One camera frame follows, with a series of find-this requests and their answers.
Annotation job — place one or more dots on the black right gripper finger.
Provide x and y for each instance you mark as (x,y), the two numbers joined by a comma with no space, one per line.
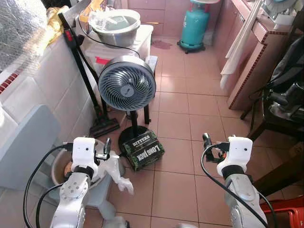
(207,140)

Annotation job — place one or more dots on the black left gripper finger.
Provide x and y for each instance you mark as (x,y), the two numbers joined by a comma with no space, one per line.
(108,146)

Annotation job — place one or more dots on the black stick vacuum cleaner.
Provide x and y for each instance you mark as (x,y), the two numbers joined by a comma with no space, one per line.
(105,127)

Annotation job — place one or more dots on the white plastic bag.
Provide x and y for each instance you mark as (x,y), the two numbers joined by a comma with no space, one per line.
(114,171)

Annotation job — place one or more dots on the grey plastic stand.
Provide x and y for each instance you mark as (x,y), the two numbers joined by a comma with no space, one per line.
(102,202)

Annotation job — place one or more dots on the dark wooden chair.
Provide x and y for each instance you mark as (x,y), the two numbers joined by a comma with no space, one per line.
(275,123)

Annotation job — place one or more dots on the grey standing fan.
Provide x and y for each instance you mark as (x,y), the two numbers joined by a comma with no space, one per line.
(127,85)

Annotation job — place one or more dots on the dark wooden table beam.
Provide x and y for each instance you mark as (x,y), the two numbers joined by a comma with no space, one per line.
(285,171)

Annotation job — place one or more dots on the grey plastic panel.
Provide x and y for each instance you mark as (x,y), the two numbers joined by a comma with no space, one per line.
(28,147)

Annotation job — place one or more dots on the grey robot right leg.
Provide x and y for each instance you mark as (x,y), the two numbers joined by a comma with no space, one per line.
(185,226)

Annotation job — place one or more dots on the pink tiled counter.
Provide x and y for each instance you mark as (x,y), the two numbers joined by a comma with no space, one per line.
(256,66)

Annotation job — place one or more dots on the black handheld appliance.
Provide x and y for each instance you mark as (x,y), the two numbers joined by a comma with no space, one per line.
(289,97)

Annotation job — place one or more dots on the red plastic stool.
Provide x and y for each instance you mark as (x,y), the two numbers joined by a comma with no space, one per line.
(285,213)

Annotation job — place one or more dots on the white leaning board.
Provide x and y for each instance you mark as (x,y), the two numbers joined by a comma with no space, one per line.
(237,52)

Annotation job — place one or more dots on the dark red floor rag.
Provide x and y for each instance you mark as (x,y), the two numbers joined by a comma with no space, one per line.
(162,45)

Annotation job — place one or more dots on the white side table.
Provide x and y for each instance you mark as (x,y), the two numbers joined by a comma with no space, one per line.
(142,42)

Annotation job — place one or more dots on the black backpack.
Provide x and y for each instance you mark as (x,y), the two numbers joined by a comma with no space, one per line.
(292,66)

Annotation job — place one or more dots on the teal gas cylinder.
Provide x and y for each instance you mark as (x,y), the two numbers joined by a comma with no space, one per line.
(194,26)

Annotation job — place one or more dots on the metal pot with plastic cover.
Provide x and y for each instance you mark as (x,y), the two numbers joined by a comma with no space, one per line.
(116,31)

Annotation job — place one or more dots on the yellow cloth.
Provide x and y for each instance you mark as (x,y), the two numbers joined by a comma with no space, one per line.
(57,26)

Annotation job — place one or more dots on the yellow plastic bag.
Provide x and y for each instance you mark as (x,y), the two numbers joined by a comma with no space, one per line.
(92,12)

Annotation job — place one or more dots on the pink kitchen cabinet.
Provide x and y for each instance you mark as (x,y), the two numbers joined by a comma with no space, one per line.
(156,12)

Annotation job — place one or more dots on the silver foil sheet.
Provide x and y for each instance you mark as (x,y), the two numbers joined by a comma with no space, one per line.
(21,28)

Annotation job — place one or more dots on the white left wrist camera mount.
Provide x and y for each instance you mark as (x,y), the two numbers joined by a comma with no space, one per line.
(84,151)

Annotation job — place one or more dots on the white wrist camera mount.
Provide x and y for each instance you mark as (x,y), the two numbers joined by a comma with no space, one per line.
(84,151)
(240,149)

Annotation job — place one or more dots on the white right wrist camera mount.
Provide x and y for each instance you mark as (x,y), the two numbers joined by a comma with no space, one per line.
(240,149)

